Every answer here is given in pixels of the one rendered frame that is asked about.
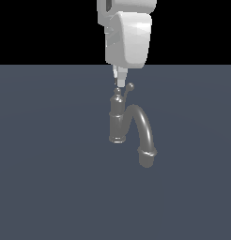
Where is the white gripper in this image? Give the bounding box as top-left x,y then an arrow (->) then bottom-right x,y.
104,11 -> 153,88

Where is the grey metal faucet body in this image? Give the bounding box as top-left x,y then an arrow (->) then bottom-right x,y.
108,87 -> 159,169

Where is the grey faucet lever handle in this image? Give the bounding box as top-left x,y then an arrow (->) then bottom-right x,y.
123,82 -> 135,98

